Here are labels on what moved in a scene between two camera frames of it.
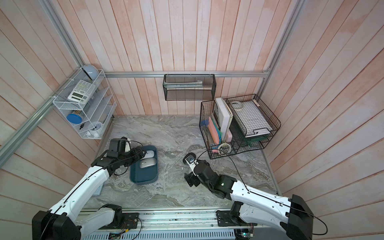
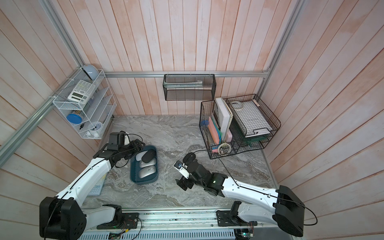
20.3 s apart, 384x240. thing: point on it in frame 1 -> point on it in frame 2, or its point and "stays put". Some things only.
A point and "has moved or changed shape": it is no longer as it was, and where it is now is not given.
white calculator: x=82 y=92 stays put
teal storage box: x=145 y=170 stays put
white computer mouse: x=149 y=153 has moved or changed shape
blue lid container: x=74 y=118 stays put
